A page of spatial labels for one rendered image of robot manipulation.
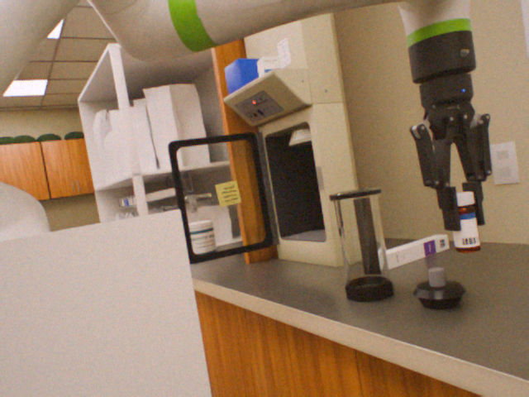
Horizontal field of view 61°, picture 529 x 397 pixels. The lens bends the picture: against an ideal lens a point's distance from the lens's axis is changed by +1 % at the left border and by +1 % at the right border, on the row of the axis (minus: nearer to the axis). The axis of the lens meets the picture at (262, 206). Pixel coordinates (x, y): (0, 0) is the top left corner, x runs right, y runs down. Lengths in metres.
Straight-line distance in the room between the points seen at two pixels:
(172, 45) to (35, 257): 0.42
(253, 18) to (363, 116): 1.12
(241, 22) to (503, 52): 0.89
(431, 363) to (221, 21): 0.58
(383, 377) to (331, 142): 0.70
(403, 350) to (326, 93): 0.81
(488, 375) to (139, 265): 0.45
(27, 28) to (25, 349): 0.37
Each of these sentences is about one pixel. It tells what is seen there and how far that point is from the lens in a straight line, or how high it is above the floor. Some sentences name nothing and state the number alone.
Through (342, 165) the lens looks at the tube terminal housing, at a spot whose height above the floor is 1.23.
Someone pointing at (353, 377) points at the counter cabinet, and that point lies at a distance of 0.92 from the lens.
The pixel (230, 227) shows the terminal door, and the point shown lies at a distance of 1.47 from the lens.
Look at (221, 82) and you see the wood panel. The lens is 1.58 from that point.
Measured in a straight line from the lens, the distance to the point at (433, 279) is 0.88.
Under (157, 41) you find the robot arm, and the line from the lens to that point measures 0.75.
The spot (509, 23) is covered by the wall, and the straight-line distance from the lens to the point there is 1.43.
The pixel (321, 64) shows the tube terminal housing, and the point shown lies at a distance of 1.34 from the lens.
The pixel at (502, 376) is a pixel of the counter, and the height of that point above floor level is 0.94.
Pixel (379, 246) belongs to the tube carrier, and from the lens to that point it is 0.94.
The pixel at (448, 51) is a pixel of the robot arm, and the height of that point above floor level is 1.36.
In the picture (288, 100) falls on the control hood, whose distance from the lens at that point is 1.30.
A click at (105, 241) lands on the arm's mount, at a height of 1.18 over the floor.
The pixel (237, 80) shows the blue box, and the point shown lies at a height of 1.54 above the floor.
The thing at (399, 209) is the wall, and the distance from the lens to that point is 1.68.
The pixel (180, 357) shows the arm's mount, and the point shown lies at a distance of 0.50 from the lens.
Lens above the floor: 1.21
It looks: 3 degrees down
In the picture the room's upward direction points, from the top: 9 degrees counter-clockwise
